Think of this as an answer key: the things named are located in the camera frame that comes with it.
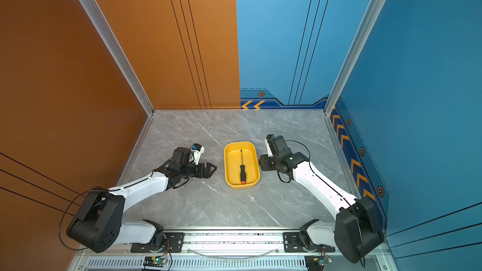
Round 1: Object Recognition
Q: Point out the black orange handled screwdriver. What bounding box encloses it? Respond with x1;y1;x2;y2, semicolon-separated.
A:
240;149;247;184

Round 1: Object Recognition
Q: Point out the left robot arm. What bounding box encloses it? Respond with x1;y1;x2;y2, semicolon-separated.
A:
66;144;217;253

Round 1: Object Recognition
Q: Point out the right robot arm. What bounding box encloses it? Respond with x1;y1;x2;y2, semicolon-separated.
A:
259;134;385;264

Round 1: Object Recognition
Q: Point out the yellow plastic bin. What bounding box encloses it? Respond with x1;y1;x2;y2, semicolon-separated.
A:
224;141;261;189

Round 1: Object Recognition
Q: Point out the left green circuit board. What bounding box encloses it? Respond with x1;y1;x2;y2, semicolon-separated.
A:
143;256;169;270

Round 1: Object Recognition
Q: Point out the green circuit board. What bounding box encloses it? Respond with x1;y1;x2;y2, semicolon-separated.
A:
143;256;169;270
305;256;333;271

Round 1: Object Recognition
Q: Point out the right green circuit board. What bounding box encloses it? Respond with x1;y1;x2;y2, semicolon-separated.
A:
305;256;333;271

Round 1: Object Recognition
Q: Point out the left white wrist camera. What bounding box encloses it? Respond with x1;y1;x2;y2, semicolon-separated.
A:
191;144;205;165

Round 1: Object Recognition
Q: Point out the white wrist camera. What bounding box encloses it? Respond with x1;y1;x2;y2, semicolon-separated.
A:
191;144;205;165
265;134;274;157

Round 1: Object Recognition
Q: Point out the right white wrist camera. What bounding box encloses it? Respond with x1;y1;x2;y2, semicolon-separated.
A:
265;134;274;157

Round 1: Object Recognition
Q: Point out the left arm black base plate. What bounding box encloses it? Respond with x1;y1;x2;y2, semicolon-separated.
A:
131;232;185;254

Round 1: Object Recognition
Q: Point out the aluminium front rail frame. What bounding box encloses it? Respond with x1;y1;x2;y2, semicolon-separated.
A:
69;228;398;270

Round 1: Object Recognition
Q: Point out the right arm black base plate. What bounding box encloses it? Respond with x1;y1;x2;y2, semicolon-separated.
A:
282;232;336;253

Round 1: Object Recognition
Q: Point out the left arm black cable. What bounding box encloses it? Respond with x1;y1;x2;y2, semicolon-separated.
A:
58;189;99;252

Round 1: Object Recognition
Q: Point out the right aluminium corner post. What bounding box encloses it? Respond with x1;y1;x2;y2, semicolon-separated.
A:
324;0;386;116

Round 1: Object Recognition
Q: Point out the aluminium corner post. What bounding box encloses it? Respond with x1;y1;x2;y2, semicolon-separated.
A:
79;0;154;117
324;0;386;116

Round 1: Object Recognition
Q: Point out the left aluminium corner post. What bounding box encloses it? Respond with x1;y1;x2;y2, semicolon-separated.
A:
79;0;154;117

